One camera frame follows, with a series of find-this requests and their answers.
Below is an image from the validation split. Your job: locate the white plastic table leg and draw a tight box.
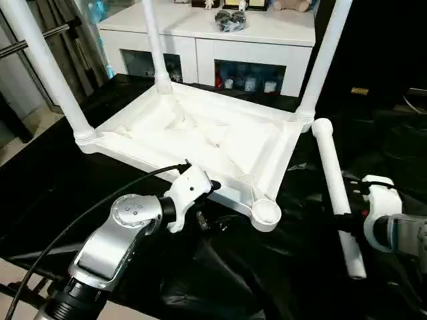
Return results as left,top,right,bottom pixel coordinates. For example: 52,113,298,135
141,0,173,95
296,0,354,132
0,0,98,145
312,118,368,280

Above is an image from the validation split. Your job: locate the white plastic table top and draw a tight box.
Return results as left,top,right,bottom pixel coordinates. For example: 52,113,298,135
75,81,316,233

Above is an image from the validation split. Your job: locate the black flat device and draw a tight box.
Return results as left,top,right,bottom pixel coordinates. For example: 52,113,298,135
403,87,427,102

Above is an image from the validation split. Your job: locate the white cabinet with glass doors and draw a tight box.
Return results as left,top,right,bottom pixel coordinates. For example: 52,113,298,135
97,0,316,97

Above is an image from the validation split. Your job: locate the black tall cabinet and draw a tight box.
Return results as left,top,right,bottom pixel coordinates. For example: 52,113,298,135
304,0,427,111

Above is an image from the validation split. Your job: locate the grey bundle on cabinet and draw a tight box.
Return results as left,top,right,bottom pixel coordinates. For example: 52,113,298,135
215,9,248,33

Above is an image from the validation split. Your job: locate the grey curtain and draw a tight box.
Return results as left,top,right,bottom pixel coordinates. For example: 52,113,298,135
33,0,114,87

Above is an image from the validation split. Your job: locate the black tripod stand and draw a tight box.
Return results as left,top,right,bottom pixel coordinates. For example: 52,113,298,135
0,280,51,302

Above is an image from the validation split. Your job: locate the grey metal pole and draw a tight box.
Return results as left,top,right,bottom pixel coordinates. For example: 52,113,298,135
0,20,81,58

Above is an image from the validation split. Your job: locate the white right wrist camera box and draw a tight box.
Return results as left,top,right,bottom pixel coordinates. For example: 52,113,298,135
360,175,405,254

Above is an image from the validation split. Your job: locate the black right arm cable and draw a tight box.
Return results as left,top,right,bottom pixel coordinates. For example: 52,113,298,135
342,172,396,190

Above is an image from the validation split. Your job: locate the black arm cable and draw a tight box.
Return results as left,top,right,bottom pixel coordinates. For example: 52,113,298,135
342,172,396,190
3,163,191,320

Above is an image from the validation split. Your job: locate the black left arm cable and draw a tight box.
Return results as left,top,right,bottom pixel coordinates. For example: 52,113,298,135
3,163,191,320

